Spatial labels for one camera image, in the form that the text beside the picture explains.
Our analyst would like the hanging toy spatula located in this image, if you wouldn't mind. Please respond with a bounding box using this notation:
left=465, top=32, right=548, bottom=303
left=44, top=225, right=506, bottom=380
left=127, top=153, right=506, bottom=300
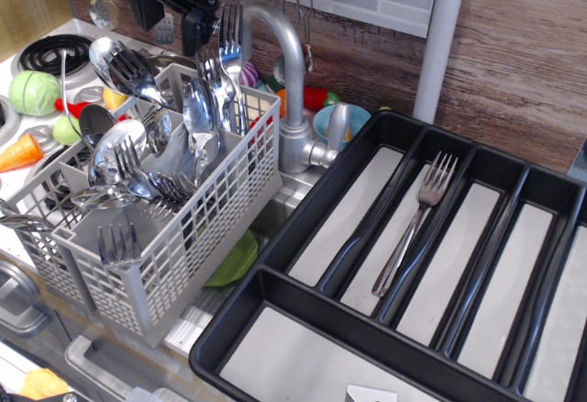
left=153, top=13, right=174, bottom=46

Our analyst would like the silver spoon front left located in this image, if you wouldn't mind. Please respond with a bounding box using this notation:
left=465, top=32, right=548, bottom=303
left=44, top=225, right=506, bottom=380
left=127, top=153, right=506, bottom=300
left=88, top=119, right=147, bottom=185

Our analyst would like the silver spoon centre basket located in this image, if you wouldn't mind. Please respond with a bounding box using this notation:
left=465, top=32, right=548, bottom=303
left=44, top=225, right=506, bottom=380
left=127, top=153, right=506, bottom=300
left=183, top=78, right=220, bottom=187

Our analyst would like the hanging toy strainer spoon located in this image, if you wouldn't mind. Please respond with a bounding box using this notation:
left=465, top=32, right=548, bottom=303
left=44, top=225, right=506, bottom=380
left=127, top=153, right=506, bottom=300
left=89, top=0, right=120, bottom=30

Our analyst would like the yellow toy food bottom left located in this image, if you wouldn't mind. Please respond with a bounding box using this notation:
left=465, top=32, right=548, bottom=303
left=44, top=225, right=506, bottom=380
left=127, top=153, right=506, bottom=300
left=18, top=369, right=70, bottom=400

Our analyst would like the grey plastic cutlery basket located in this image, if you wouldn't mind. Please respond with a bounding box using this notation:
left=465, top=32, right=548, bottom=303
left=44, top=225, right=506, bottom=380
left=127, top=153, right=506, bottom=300
left=8, top=88, right=282, bottom=346

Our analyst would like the tall silver fork in basket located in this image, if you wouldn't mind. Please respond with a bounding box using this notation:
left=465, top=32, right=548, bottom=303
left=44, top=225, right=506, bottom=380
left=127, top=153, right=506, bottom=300
left=218, top=2, right=248, bottom=136

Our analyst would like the silver fork front basket corner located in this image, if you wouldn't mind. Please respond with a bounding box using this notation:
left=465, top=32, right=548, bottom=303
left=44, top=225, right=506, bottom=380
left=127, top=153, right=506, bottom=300
left=98, top=222, right=142, bottom=268

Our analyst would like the green toy cabbage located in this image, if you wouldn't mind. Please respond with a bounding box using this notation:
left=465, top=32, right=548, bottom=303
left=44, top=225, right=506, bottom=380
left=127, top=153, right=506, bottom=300
left=8, top=71, right=61, bottom=117

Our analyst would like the grey vertical pole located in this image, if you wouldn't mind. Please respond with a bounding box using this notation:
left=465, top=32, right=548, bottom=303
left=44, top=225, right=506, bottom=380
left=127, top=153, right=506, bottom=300
left=413, top=0, right=463, bottom=124

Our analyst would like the large silver spoon back left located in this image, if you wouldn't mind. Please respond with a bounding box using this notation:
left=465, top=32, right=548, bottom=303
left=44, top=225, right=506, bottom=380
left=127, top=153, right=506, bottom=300
left=89, top=37, right=170, bottom=108

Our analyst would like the blue toy bowl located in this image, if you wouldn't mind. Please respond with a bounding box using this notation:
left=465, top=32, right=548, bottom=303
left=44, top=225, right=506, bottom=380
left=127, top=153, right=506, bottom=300
left=313, top=105, right=371, bottom=151

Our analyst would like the black coil stove burner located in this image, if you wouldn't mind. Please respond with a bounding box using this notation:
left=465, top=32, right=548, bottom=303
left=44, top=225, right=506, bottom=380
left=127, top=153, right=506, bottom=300
left=17, top=34, right=92, bottom=77

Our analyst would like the silver ladle with curved handle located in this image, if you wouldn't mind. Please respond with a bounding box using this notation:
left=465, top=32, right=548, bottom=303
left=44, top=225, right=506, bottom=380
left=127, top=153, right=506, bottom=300
left=61, top=50, right=116, bottom=149

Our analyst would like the green toy apple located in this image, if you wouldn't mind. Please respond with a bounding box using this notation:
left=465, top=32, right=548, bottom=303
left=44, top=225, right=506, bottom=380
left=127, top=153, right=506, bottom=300
left=52, top=115, right=81, bottom=145

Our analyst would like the black cutlery tray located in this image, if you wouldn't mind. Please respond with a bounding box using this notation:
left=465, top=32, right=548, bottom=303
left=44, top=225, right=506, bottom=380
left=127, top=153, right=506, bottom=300
left=189, top=112, right=586, bottom=401

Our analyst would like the purple toy onion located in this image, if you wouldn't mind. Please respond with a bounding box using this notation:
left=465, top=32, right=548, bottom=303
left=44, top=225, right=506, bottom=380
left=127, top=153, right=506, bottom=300
left=239, top=61, right=259, bottom=88

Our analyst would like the orange toy carrot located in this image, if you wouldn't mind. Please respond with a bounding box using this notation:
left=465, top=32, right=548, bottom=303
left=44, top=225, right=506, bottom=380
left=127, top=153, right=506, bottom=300
left=1, top=133, right=45, bottom=172

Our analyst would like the silver fork in tray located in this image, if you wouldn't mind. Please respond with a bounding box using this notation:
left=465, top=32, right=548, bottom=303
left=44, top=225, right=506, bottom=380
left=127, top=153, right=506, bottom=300
left=371, top=152, right=459, bottom=297

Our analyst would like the green toy leaf in sink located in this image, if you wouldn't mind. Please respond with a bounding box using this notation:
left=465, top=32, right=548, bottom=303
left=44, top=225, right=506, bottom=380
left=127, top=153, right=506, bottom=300
left=205, top=229, right=259, bottom=287

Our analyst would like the silver toy faucet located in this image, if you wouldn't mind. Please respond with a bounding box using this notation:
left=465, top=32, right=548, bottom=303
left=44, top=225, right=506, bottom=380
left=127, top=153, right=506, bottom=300
left=241, top=1, right=350, bottom=173

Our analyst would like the red toy pepper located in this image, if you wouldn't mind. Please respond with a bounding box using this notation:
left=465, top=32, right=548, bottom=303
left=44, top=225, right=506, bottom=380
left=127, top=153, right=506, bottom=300
left=304, top=86, right=340, bottom=111

